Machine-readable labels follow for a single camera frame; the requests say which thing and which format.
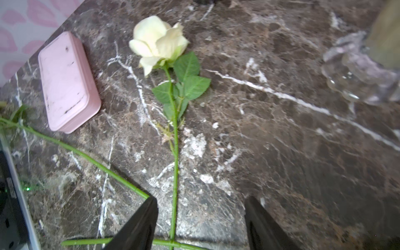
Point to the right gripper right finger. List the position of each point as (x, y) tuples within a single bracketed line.
[(263, 232)]

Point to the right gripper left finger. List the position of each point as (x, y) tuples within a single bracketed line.
[(138, 232)]

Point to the cream rose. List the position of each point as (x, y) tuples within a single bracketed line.
[(121, 180), (162, 46)]

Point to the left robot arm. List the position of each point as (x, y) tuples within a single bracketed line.
[(17, 227)]

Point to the pink flat case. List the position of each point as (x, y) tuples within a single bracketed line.
[(70, 94)]

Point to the clear glass vase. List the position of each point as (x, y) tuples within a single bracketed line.
[(365, 66)]

